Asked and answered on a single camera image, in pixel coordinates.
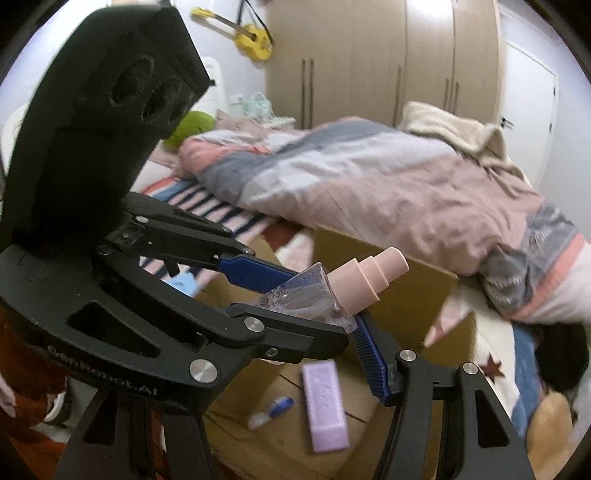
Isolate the pink and grey quilt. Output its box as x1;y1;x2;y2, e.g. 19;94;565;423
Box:
177;117;583;320

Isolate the yellow toy guitar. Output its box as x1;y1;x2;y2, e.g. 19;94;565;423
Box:
191;6;274;61

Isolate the clear bottle with pink cap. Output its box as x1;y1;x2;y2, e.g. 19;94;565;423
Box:
255;246;411;336

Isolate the striped bed sheet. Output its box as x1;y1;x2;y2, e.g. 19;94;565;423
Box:
139;178;282;278

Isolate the dark cloth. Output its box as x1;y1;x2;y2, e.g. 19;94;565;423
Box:
534;322;590;394

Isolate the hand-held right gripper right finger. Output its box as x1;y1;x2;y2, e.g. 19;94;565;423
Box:
352;316;537;480

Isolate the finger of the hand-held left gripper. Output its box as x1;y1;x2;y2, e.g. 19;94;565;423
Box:
107;193;297;295
68;250;350;394

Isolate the white door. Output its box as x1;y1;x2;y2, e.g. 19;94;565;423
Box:
498;39;558;186

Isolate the cardboard box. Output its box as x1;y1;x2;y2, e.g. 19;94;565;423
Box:
202;223;479;480

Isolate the tan plush toy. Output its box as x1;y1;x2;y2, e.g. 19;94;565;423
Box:
525;391;574;463

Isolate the beige towel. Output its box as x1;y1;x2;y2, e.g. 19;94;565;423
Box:
401;100;526;182

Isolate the light blue item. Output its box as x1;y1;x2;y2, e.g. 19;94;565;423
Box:
167;271;200;297

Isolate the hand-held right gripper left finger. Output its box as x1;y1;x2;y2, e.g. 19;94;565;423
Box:
53;389;219;480

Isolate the red-brown clothing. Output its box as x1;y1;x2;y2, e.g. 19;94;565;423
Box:
0;305;72;446

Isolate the small blue and white tube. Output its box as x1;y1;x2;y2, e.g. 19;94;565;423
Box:
246;396;297;430

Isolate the white star print blanket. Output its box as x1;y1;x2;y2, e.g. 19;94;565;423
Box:
424;276;548;439

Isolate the purple rectangular box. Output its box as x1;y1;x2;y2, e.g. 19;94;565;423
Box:
300;359;352;453

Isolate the beige wooden wardrobe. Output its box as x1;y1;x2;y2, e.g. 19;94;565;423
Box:
264;0;505;131

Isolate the green plush toy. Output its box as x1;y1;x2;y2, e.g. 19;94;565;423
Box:
165;110;217;150

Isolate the mint green cloth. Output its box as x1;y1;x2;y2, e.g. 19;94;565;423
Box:
237;91;297;128

